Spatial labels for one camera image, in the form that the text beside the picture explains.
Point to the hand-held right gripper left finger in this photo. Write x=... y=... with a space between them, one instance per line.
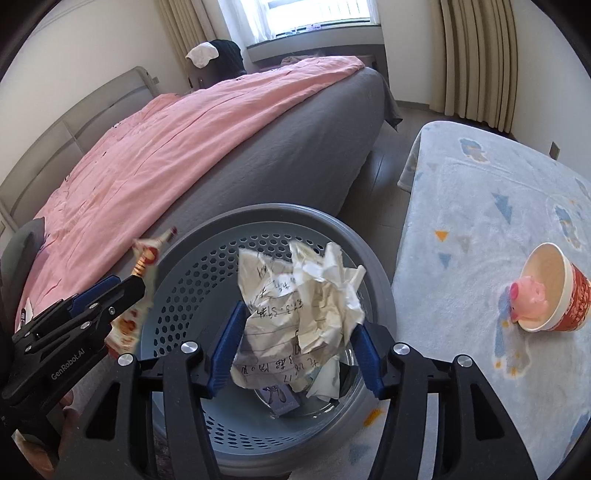
x=226 y=346

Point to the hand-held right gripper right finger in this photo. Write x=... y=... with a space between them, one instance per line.
x=367 y=355

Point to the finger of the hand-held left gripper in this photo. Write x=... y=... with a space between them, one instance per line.
x=97 y=288
x=124 y=297

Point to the orange snack wrapper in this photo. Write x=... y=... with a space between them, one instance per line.
x=145 y=258

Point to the purple box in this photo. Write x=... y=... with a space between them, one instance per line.
x=277 y=399

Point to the grey perforated plastic basket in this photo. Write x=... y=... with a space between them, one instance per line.
x=198 y=277

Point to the written paper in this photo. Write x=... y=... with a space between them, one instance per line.
x=286 y=295

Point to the person's left hand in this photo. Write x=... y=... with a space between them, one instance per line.
x=74 y=410

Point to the white green packet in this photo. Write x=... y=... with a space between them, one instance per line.
x=323 y=381

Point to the bed with pink blanket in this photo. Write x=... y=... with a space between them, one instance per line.
x=161 y=161

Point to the pink pig toy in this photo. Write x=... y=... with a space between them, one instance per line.
x=531 y=297

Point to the light blue printed blanket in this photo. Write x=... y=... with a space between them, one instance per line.
x=461 y=207

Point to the grey headboard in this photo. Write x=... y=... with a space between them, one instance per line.
x=92 y=106

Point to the grey bed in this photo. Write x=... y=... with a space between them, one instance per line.
x=300 y=152

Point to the red paper cup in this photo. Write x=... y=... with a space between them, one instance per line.
x=572 y=304

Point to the brown chair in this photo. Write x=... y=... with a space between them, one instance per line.
x=203 y=78

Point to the white cloth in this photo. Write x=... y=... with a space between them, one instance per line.
x=202 y=54

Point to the dark jacket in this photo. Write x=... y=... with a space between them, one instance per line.
x=231 y=57

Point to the beige curtain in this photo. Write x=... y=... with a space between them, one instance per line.
x=184 y=23
x=475 y=60

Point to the beige cloth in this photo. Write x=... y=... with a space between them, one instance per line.
x=290 y=60

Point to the white sheer curtain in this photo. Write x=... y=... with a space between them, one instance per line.
x=249 y=21

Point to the grey window ledge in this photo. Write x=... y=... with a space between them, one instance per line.
x=323 y=50

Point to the window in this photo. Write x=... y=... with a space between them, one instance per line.
x=323 y=11

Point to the wall outlet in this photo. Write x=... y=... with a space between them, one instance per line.
x=555 y=150

